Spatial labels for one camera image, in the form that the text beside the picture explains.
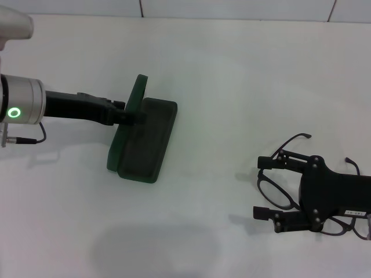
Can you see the green glasses case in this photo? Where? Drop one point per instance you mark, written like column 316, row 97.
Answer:
column 147, row 139

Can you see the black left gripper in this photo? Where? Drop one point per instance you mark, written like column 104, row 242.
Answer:
column 75, row 105

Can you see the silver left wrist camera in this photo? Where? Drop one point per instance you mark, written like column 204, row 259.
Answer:
column 14, row 23

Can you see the black glasses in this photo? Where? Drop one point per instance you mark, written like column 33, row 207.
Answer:
column 260, row 185

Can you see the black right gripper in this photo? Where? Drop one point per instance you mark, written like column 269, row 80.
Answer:
column 333, row 194

